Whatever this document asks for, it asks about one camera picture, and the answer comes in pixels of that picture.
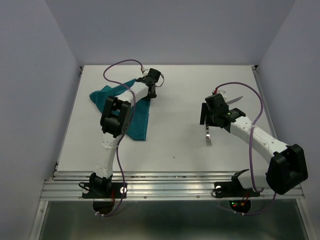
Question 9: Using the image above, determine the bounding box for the aluminium front rail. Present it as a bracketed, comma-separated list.
[39, 170, 306, 201]

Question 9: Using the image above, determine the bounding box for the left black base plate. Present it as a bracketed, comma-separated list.
[78, 182, 127, 199]

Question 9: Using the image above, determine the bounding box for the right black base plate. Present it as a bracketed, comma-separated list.
[211, 169, 260, 199]

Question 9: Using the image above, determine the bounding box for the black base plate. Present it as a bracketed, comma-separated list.
[78, 182, 127, 199]
[211, 169, 260, 199]

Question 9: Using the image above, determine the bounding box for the teal cloth napkin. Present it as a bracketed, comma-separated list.
[89, 79, 151, 141]

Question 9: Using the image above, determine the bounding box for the metal knife black handle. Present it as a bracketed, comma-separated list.
[226, 96, 243, 105]

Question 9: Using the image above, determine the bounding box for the aluminium rail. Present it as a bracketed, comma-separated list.
[251, 65, 278, 139]
[39, 170, 306, 201]

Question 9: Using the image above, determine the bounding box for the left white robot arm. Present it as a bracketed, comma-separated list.
[79, 68, 163, 199]

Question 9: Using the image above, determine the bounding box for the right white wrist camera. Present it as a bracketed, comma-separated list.
[212, 90, 227, 102]

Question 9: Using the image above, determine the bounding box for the aluminium right side rail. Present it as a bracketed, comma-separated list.
[251, 65, 278, 139]

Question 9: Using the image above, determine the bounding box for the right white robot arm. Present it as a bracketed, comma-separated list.
[200, 93, 309, 198]

